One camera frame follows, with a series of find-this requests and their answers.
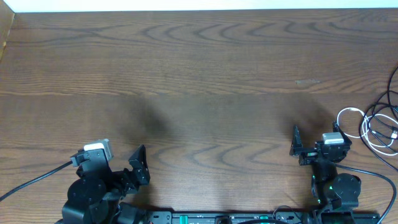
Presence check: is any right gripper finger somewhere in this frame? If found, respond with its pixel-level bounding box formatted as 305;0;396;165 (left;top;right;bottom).
332;121;352;145
289;125;303;156

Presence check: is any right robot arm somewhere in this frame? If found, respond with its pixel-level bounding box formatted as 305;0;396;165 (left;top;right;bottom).
289;121;361;223

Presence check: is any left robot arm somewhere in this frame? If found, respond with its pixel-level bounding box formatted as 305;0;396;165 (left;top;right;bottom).
58;144;150;224

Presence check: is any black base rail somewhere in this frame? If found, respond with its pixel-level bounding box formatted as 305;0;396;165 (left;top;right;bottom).
142;211;381;224

